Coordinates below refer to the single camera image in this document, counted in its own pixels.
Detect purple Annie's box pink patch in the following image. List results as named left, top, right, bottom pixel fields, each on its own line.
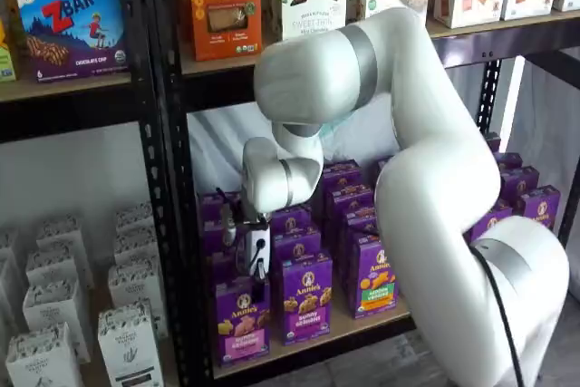
left=214, top=264, right=273, bottom=369

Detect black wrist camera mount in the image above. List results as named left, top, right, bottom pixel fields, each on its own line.
left=215, top=186, right=269, bottom=248

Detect purple Annie's box green patch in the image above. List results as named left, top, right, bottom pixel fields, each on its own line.
left=347, top=231, right=401, bottom=320

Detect yellow green snack box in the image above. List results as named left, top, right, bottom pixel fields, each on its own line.
left=0, top=15, right=18, bottom=84

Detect purple Annie's box brown bunnies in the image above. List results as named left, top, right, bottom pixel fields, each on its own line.
left=466, top=198, right=515, bottom=244

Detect orange snack box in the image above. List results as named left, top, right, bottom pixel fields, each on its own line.
left=186, top=0, right=264, bottom=63

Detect white pantry box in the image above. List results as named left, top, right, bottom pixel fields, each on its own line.
left=22, top=279, right=92, bottom=364
left=24, top=247, right=95, bottom=292
left=107, top=261, right=169, bottom=339
left=5, top=321, right=86, bottom=387
left=114, top=202, right=156, bottom=239
left=112, top=229, right=160, bottom=271
left=35, top=213, right=88, bottom=257
left=96, top=299, right=166, bottom=387

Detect black metal shelving rack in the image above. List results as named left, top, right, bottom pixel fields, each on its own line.
left=0, top=0, right=169, bottom=387
left=138, top=0, right=580, bottom=387

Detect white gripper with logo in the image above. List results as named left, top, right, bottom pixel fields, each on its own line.
left=235, top=222, right=273, bottom=304

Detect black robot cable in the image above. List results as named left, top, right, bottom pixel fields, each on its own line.
left=469, top=245, right=527, bottom=387

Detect blue ZBar box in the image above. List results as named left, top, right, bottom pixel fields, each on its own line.
left=12, top=0, right=131, bottom=85

